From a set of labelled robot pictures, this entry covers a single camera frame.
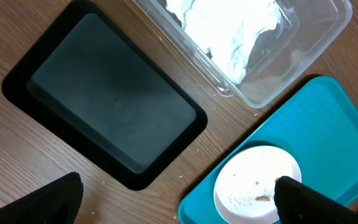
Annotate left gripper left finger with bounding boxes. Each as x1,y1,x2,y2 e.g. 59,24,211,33
0,172,84,224

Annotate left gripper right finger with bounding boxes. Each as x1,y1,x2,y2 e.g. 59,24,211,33
274,176,358,224

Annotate large white plate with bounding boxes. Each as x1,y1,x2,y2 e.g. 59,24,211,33
213,146,302,223

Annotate white napkin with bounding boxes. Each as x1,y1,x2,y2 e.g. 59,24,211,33
165,0,282,85

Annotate teal serving tray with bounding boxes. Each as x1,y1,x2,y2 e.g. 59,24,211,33
177,75,358,224

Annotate black plastic tray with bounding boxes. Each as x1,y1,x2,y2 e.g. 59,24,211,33
2,1,208,190

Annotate clear plastic bin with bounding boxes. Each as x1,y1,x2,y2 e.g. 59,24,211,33
136,0,352,108

